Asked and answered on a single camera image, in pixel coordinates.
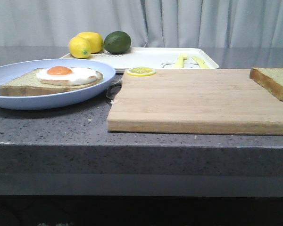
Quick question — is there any bread slice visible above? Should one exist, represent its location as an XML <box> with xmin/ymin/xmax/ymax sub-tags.
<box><xmin>250</xmin><ymin>68</ymin><xmax>283</xmax><ymax>101</ymax></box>
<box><xmin>0</xmin><ymin>68</ymin><xmax>103</xmax><ymax>97</ymax></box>

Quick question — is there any light blue plate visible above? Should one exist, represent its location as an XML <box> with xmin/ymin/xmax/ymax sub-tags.
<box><xmin>0</xmin><ymin>58</ymin><xmax>116</xmax><ymax>110</ymax></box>

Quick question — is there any white serving tray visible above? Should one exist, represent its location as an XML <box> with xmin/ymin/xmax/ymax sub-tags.
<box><xmin>58</xmin><ymin>47</ymin><xmax>220</xmax><ymax>73</ymax></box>

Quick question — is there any lemon slice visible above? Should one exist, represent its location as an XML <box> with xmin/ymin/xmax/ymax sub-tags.
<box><xmin>126</xmin><ymin>66</ymin><xmax>156</xmax><ymax>76</ymax></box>

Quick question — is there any wooden cutting board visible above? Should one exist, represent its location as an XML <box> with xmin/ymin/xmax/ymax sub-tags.
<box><xmin>107</xmin><ymin>69</ymin><xmax>283</xmax><ymax>135</ymax></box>

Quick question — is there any yellow plastic fork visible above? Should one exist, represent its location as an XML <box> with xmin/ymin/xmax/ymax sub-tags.
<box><xmin>174</xmin><ymin>52</ymin><xmax>188</xmax><ymax>68</ymax></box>

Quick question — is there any green lime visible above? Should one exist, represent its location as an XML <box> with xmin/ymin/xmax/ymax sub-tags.
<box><xmin>104</xmin><ymin>31</ymin><xmax>132</xmax><ymax>54</ymax></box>

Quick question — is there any yellow plastic knife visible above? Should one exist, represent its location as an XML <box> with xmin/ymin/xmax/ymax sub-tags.
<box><xmin>192</xmin><ymin>56</ymin><xmax>210</xmax><ymax>69</ymax></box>

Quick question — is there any rear yellow lemon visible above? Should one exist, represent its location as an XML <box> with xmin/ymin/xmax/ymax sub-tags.
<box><xmin>77</xmin><ymin>32</ymin><xmax>104</xmax><ymax>54</ymax></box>

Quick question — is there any yellow lemon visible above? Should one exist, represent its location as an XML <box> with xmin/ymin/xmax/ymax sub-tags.
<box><xmin>77</xmin><ymin>32</ymin><xmax>104</xmax><ymax>54</ymax></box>
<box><xmin>68</xmin><ymin>36</ymin><xmax>91</xmax><ymax>59</ymax></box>

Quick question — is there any fried egg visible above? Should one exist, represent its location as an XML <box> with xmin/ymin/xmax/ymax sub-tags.
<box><xmin>36</xmin><ymin>66</ymin><xmax>102</xmax><ymax>86</ymax></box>

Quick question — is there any front yellow lemon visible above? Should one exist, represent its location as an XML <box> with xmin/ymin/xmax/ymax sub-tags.
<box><xmin>68</xmin><ymin>36</ymin><xmax>91</xmax><ymax>59</ymax></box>

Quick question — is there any white curtain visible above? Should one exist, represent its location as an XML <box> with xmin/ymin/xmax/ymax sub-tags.
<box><xmin>0</xmin><ymin>0</ymin><xmax>283</xmax><ymax>48</ymax></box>

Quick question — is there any metal cutting board handle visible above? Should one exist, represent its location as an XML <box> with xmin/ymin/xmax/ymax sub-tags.
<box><xmin>106</xmin><ymin>79</ymin><xmax>122</xmax><ymax>100</ymax></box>

